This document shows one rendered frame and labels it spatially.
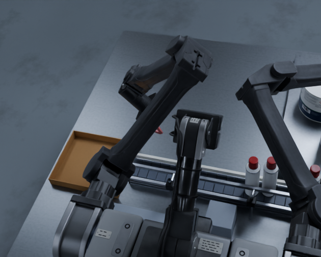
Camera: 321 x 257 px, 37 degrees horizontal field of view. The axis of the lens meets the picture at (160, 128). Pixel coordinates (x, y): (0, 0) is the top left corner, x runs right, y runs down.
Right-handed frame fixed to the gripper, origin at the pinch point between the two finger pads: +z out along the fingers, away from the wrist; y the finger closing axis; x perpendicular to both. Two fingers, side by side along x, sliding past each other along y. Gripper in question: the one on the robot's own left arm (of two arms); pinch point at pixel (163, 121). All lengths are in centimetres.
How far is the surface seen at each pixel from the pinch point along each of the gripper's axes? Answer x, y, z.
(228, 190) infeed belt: 0.3, -4.8, 37.8
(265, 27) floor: 63, 198, 96
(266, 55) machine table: 1, 76, 42
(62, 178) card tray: 56, -11, -2
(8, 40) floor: 219, 151, -31
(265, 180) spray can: -16.4, -4.2, 38.3
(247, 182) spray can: -11.2, -5.4, 35.4
